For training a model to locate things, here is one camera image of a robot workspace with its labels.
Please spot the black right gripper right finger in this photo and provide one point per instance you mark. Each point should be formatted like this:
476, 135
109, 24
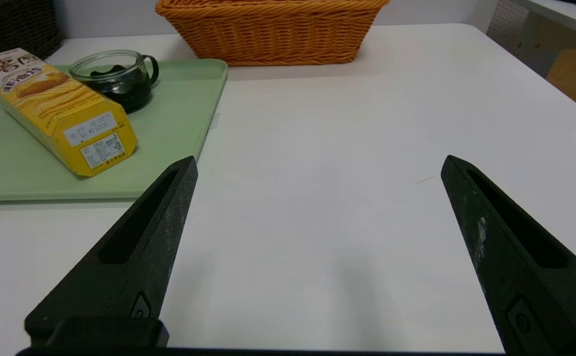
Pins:
530, 277

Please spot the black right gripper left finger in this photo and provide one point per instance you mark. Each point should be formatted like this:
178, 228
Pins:
120, 267

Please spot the yellow potato chips box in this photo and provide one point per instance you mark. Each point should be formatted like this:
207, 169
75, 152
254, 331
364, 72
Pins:
55, 106

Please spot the small glass jar black base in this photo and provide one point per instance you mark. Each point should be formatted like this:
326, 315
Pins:
120, 89

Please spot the dark brown wicker basket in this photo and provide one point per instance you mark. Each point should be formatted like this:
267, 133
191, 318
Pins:
11, 24

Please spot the orange wicker basket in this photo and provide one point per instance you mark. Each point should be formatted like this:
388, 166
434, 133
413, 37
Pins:
273, 34

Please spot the light green plastic tray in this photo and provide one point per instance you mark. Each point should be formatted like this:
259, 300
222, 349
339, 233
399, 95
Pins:
169, 123

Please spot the white side table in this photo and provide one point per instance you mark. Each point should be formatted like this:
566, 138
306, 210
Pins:
565, 15

